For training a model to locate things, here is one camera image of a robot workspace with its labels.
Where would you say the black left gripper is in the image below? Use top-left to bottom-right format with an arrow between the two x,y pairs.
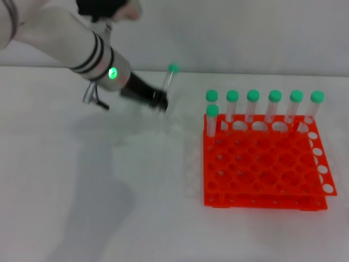
119,70 -> 169,112

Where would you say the clear test tube green cap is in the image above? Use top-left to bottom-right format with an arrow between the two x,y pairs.
226,90 -> 240,123
205,90 -> 219,106
206,104 -> 220,138
304,90 -> 325,125
285,90 -> 304,124
246,89 -> 261,123
162,63 -> 180,95
266,90 -> 282,124

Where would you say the orange plastic test tube rack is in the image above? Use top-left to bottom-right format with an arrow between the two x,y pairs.
203,113 -> 338,211

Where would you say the black wrist cable silver plug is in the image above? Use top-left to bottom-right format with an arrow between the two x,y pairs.
82,80 -> 110,111

